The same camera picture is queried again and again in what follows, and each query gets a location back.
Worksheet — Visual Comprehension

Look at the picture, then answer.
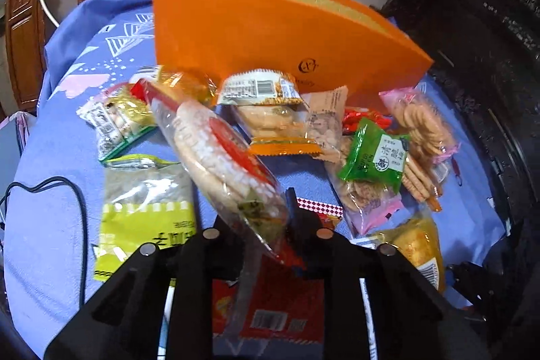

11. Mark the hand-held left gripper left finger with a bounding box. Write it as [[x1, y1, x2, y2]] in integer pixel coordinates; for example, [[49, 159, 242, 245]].
[[44, 228, 245, 360]]

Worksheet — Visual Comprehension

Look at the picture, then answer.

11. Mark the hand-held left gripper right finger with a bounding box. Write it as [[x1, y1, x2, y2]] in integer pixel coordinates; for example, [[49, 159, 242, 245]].
[[285, 187, 477, 360]]

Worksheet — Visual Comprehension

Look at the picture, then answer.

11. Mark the clear rice cracker packet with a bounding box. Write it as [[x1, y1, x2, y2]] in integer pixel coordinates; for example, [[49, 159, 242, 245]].
[[141, 78, 306, 270]]

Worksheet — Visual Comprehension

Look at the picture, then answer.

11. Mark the orange cardboard box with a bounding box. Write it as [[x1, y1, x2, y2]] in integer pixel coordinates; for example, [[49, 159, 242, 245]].
[[153, 0, 435, 108]]

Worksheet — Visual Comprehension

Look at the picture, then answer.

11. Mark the red checkered packet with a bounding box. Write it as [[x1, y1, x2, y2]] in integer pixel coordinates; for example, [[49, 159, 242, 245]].
[[295, 197, 343, 218]]

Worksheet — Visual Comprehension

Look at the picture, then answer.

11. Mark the large red barcode packet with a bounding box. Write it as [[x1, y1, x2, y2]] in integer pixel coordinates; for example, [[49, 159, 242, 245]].
[[211, 256, 326, 340]]

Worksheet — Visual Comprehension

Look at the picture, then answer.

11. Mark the pink clear cracker packet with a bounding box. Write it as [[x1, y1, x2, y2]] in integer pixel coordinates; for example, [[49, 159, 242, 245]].
[[332, 136, 403, 235]]

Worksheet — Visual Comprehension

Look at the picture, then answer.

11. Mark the yellow-green snack bag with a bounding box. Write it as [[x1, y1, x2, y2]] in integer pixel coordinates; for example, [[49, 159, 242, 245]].
[[93, 154, 200, 282]]

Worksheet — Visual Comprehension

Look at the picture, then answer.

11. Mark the yellow cake packet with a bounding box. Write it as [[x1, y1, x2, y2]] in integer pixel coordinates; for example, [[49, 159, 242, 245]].
[[367, 216, 447, 294]]

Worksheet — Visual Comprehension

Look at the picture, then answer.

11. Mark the green snack packet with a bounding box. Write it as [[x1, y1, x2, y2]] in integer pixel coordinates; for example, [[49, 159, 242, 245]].
[[336, 116, 411, 195]]

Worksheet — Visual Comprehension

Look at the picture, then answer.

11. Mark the clear orange-edged biscuit packet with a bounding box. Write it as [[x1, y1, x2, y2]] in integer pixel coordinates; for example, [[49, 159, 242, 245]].
[[231, 104, 325, 157]]

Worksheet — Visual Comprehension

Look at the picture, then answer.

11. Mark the beige snack packet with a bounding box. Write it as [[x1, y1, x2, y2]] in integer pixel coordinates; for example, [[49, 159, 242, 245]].
[[304, 85, 350, 163]]

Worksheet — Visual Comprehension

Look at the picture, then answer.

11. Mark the red snack packet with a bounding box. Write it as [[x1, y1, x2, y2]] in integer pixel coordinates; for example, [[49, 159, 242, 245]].
[[341, 106, 394, 134]]

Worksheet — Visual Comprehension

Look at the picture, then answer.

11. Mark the green white nut packet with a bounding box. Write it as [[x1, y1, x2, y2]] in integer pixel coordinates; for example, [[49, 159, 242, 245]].
[[77, 84, 159, 162]]

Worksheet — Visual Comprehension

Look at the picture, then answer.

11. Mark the pink round biscuit packet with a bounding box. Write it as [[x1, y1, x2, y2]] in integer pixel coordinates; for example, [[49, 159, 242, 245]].
[[378, 87, 461, 214]]

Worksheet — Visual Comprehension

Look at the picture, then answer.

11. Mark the gold foil snack packet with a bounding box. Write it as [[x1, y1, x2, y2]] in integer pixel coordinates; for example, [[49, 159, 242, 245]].
[[137, 65, 218, 108]]

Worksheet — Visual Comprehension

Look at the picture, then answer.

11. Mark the blue printed cloth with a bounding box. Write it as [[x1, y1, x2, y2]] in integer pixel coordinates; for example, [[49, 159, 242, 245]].
[[4, 0, 507, 360]]

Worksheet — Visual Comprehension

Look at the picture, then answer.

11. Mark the grey laptop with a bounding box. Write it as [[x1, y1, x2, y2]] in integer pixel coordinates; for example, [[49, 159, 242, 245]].
[[0, 119, 26, 226]]

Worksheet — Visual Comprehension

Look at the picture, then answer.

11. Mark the dark carved wooden furniture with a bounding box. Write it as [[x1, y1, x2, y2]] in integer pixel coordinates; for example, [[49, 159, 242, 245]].
[[380, 0, 540, 344]]

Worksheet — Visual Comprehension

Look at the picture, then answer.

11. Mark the carved brown wooden chair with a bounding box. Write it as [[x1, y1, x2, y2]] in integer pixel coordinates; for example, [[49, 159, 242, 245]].
[[0, 0, 100, 120]]

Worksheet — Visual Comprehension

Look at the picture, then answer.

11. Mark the black cable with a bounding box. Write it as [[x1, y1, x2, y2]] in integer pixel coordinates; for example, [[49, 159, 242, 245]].
[[0, 181, 91, 302]]

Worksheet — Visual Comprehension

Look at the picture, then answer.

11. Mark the red keychain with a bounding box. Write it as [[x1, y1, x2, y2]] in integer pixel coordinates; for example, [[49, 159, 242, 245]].
[[451, 155, 464, 187]]

